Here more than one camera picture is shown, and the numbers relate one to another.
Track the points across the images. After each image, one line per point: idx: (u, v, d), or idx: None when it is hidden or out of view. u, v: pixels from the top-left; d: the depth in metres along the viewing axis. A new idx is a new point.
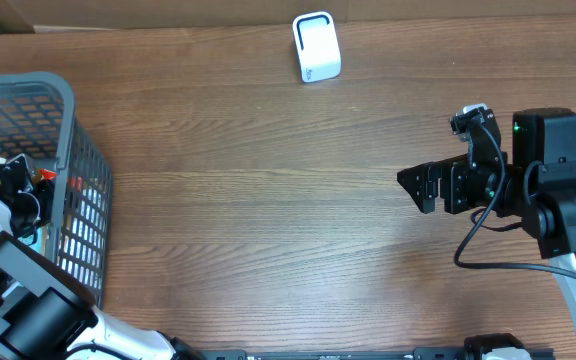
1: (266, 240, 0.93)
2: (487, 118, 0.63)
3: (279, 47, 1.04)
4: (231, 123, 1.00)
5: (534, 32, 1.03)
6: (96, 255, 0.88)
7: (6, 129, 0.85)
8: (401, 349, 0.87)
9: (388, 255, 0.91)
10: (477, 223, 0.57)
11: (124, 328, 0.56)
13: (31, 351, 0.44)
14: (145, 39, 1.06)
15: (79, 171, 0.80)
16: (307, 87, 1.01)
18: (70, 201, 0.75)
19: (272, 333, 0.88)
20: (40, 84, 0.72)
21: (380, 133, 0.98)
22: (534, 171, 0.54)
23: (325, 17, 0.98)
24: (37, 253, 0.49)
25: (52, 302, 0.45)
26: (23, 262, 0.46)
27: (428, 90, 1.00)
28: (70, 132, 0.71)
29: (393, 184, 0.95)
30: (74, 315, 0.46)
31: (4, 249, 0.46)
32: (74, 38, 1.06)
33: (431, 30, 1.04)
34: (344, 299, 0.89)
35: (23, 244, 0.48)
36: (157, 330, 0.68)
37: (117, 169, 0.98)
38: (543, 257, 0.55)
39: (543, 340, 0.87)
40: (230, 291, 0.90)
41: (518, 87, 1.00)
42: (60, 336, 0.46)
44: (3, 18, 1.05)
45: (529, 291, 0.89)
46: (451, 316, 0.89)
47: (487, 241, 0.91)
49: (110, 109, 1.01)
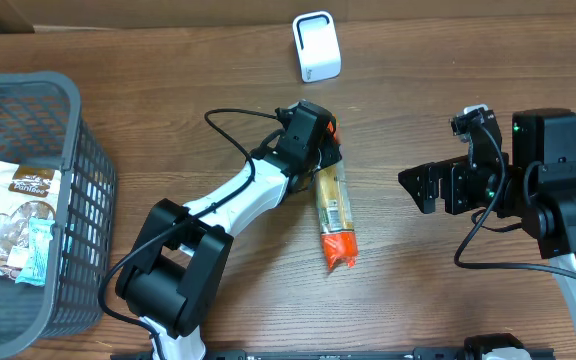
1: (266, 241, 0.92)
2: (487, 118, 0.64)
3: (279, 47, 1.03)
4: (231, 123, 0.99)
5: (534, 32, 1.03)
6: (95, 253, 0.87)
7: (18, 134, 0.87)
8: (401, 349, 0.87)
9: (388, 255, 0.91)
10: (478, 224, 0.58)
11: (185, 345, 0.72)
13: (146, 289, 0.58)
14: (144, 39, 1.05)
15: (83, 169, 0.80)
16: (307, 87, 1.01)
18: (78, 192, 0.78)
19: (272, 333, 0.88)
20: (46, 83, 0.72)
21: (380, 133, 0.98)
22: (534, 171, 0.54)
23: (325, 17, 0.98)
24: (220, 266, 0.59)
25: (180, 298, 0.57)
26: (205, 269, 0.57)
27: (428, 90, 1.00)
28: (76, 131, 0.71)
29: (393, 184, 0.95)
30: (170, 320, 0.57)
31: (213, 246, 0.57)
32: (74, 38, 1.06)
33: (431, 30, 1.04)
34: (344, 300, 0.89)
35: (227, 250, 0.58)
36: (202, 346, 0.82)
37: (117, 169, 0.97)
38: (543, 257, 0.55)
39: (543, 340, 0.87)
40: (231, 291, 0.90)
41: (518, 86, 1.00)
42: (158, 311, 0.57)
44: (2, 18, 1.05)
45: (530, 291, 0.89)
46: (451, 316, 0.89)
47: (488, 241, 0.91)
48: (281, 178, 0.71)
49: (110, 109, 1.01)
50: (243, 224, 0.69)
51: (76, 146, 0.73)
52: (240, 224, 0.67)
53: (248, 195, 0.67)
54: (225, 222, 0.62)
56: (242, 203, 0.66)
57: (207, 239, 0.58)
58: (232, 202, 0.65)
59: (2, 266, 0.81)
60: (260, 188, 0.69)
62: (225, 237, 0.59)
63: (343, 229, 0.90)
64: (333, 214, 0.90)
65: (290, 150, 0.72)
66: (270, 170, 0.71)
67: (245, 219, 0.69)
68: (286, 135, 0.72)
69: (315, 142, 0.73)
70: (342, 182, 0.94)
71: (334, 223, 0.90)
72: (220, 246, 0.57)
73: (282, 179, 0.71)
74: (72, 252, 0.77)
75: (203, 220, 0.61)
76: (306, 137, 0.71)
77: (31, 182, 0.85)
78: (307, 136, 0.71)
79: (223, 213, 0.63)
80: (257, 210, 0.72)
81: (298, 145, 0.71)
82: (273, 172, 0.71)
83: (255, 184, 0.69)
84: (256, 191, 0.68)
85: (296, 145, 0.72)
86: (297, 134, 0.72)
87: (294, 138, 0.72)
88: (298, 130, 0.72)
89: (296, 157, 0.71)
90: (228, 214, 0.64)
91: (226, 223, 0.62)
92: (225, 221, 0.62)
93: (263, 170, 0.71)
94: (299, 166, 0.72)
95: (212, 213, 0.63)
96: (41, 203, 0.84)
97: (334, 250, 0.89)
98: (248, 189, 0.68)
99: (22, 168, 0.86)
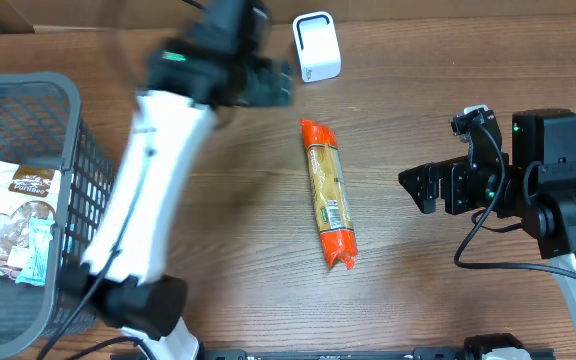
1: (266, 240, 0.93)
2: (487, 119, 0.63)
3: (279, 47, 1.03)
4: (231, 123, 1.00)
5: (534, 32, 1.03)
6: None
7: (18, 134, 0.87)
8: (401, 349, 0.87)
9: (388, 255, 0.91)
10: (478, 224, 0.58)
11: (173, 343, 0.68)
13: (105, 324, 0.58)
14: (144, 39, 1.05)
15: (83, 169, 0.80)
16: (307, 87, 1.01)
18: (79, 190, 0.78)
19: (272, 333, 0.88)
20: (46, 83, 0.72)
21: (380, 133, 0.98)
22: (534, 171, 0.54)
23: (325, 17, 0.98)
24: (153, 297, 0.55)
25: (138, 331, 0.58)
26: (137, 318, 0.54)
27: (428, 90, 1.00)
28: (76, 131, 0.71)
29: (393, 184, 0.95)
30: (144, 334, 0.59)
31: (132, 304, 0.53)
32: (74, 38, 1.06)
33: (431, 30, 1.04)
34: (344, 300, 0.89)
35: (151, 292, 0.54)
36: (196, 339, 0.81)
37: (117, 169, 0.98)
38: (543, 257, 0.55)
39: (543, 340, 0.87)
40: (231, 291, 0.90)
41: (518, 87, 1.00)
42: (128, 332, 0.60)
44: (2, 18, 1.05)
45: (530, 291, 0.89)
46: (451, 316, 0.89)
47: (487, 241, 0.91)
48: (196, 112, 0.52)
49: (110, 109, 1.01)
50: (164, 226, 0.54)
51: (76, 146, 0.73)
52: (162, 230, 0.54)
53: (148, 187, 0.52)
54: (141, 268, 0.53)
56: (147, 219, 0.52)
57: (124, 293, 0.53)
58: (134, 225, 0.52)
59: (1, 266, 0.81)
60: (167, 161, 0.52)
62: (140, 291, 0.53)
63: (344, 227, 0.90)
64: (333, 213, 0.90)
65: (209, 43, 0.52)
66: (173, 103, 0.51)
67: (151, 211, 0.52)
68: (202, 26, 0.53)
69: (243, 39, 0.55)
70: (342, 183, 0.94)
71: (335, 221, 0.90)
72: (142, 300, 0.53)
73: (200, 112, 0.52)
74: (72, 252, 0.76)
75: (111, 273, 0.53)
76: (227, 24, 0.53)
77: (31, 182, 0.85)
78: (231, 22, 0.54)
79: (132, 249, 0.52)
80: (170, 197, 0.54)
81: (219, 34, 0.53)
82: (179, 120, 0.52)
83: (153, 167, 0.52)
84: (158, 192, 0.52)
85: (215, 36, 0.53)
86: (217, 21, 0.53)
87: (214, 28, 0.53)
88: (218, 16, 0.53)
89: (220, 51, 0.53)
90: (134, 245, 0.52)
91: (143, 269, 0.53)
92: (141, 263, 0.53)
93: (160, 101, 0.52)
94: (228, 66, 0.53)
95: (119, 258, 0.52)
96: (41, 203, 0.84)
97: (334, 246, 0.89)
98: (143, 189, 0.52)
99: (22, 168, 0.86)
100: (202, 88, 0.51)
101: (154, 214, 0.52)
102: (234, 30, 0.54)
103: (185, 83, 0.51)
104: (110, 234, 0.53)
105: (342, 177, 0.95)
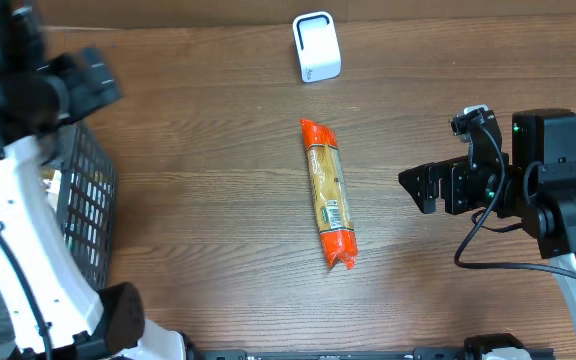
1: (266, 240, 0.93)
2: (487, 119, 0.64)
3: (279, 47, 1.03)
4: (231, 123, 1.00)
5: (534, 32, 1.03)
6: (96, 253, 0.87)
7: None
8: (401, 349, 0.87)
9: (388, 255, 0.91)
10: (478, 224, 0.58)
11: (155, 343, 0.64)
13: None
14: (145, 39, 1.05)
15: (83, 170, 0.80)
16: (307, 87, 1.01)
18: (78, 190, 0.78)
19: (272, 333, 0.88)
20: None
21: (380, 133, 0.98)
22: (534, 171, 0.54)
23: (325, 17, 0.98)
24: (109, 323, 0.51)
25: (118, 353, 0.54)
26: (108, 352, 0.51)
27: (428, 90, 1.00)
28: None
29: (393, 184, 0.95)
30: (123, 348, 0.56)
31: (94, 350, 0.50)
32: (74, 38, 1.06)
33: (431, 30, 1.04)
34: (344, 300, 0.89)
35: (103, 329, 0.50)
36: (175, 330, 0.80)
37: (117, 169, 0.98)
38: (543, 257, 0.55)
39: (543, 340, 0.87)
40: (230, 291, 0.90)
41: (518, 87, 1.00)
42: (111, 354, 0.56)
44: None
45: (530, 291, 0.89)
46: (451, 316, 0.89)
47: (487, 241, 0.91)
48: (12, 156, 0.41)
49: (110, 109, 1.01)
50: (66, 273, 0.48)
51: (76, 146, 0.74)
52: (66, 278, 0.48)
53: (27, 257, 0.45)
54: (80, 324, 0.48)
56: (48, 286, 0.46)
57: (80, 347, 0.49)
58: (39, 295, 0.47)
59: None
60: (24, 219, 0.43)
62: (93, 338, 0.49)
63: (344, 227, 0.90)
64: (333, 212, 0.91)
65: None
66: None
67: (40, 270, 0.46)
68: None
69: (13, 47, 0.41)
70: (342, 183, 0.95)
71: (334, 220, 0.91)
72: (105, 348, 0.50)
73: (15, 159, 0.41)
74: (72, 252, 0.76)
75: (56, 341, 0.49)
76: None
77: None
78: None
79: (57, 315, 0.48)
80: (55, 241, 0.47)
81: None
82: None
83: (8, 244, 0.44)
84: (33, 256, 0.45)
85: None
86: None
87: None
88: None
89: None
90: (54, 311, 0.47)
91: (83, 323, 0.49)
92: (78, 321, 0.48)
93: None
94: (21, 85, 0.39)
95: (53, 330, 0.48)
96: None
97: (334, 246, 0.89)
98: (21, 265, 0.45)
99: None
100: None
101: (47, 275, 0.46)
102: None
103: None
104: (25, 314, 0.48)
105: (342, 177, 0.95)
